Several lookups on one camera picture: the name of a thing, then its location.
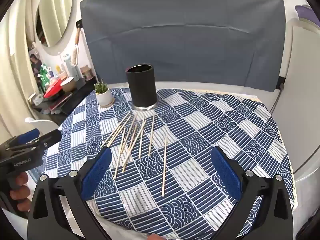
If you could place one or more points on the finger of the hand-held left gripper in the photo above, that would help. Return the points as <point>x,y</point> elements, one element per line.
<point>50,137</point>
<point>30,133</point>

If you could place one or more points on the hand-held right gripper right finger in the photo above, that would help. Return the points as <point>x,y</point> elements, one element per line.
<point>226,172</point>

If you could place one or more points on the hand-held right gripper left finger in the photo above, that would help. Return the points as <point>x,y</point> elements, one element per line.
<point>97,172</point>

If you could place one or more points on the pile of chopsticks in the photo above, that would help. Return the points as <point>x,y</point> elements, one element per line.
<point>150,140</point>

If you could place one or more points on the black cylindrical cup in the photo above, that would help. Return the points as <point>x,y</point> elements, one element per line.
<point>141,90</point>

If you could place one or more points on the person's left hand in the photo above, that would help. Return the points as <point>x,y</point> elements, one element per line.
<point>21,187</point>

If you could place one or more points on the blue white patterned tablecloth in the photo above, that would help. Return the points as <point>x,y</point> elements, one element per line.
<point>212,135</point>

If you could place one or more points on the black side desk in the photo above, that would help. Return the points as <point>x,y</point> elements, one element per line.
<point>75,100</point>

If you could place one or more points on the red plate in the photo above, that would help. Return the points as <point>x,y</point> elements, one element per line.
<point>53,88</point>

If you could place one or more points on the beige bowl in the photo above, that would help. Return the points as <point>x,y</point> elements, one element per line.
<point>67,84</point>

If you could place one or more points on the green packet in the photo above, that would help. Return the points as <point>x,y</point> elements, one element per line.
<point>44,76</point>

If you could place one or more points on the succulent in white pot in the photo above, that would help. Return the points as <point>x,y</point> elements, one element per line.
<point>103,96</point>

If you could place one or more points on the round wooden coaster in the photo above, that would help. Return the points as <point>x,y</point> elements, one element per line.
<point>110,103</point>

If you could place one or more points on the yellow bottle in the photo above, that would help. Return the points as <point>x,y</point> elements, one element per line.
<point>58,68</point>

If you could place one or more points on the pink jar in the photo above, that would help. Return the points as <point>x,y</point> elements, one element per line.
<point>86,73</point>

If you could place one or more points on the white cabinet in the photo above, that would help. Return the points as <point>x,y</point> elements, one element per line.
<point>303,92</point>

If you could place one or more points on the purple cloth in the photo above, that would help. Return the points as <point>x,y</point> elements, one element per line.
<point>305,12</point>

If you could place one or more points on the oval wall mirror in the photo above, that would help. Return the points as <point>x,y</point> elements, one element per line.
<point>53,15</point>

